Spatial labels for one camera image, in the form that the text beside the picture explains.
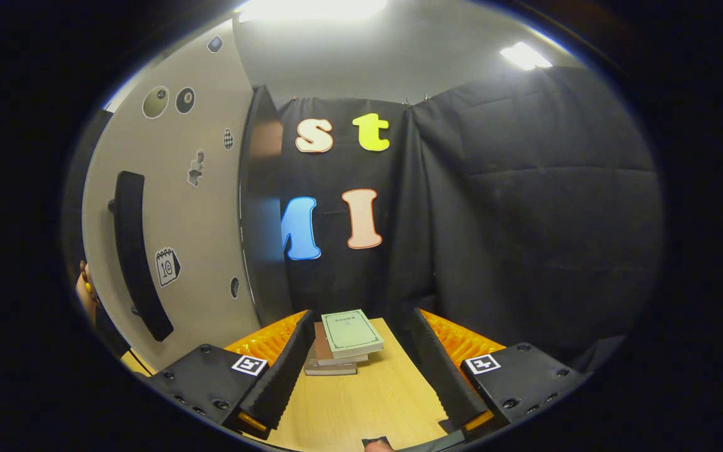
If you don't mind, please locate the ceiling light panel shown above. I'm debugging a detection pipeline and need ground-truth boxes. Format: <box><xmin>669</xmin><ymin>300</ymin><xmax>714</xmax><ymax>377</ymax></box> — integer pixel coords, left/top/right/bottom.
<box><xmin>500</xmin><ymin>41</ymin><xmax>553</xmax><ymax>72</ymax></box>
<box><xmin>236</xmin><ymin>0</ymin><xmax>388</xmax><ymax>23</ymax></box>

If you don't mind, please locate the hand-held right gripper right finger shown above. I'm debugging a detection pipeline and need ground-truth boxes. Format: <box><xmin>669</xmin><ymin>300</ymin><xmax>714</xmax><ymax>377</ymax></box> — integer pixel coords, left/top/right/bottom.
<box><xmin>410</xmin><ymin>307</ymin><xmax>589</xmax><ymax>435</ymax></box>

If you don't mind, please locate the dark grey cabinet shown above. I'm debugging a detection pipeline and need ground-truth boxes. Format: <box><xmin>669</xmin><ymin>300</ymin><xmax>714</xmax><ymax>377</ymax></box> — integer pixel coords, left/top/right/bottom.
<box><xmin>238</xmin><ymin>85</ymin><xmax>294</xmax><ymax>328</ymax></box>

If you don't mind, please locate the black cabinet door handle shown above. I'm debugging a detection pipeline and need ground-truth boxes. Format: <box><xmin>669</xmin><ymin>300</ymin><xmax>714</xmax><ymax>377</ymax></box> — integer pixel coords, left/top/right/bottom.
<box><xmin>108</xmin><ymin>170</ymin><xmax>174</xmax><ymax>343</ymax></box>

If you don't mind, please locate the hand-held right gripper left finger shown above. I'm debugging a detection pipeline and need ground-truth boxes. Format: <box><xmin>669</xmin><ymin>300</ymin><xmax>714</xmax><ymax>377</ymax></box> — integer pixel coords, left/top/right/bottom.
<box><xmin>145</xmin><ymin>309</ymin><xmax>316</xmax><ymax>441</ymax></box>

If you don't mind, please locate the green book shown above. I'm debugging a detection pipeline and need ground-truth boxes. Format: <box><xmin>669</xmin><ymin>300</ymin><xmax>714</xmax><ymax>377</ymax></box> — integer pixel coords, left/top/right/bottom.
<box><xmin>321</xmin><ymin>308</ymin><xmax>385</xmax><ymax>360</ymax></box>

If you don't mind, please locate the brown book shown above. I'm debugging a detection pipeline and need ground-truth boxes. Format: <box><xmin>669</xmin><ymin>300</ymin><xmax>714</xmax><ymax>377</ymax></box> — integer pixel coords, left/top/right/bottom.
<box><xmin>313</xmin><ymin>321</ymin><xmax>370</xmax><ymax>367</ymax></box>

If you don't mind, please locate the beige cabinet door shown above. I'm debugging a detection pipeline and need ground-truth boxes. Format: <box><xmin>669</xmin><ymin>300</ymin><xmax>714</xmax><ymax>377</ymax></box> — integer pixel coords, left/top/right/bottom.
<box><xmin>81</xmin><ymin>18</ymin><xmax>263</xmax><ymax>372</ymax></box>

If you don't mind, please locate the black backdrop cloth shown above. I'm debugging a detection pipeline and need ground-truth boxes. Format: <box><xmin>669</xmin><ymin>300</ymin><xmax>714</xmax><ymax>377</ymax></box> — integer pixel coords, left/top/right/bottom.
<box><xmin>62</xmin><ymin>65</ymin><xmax>665</xmax><ymax>372</ymax></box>

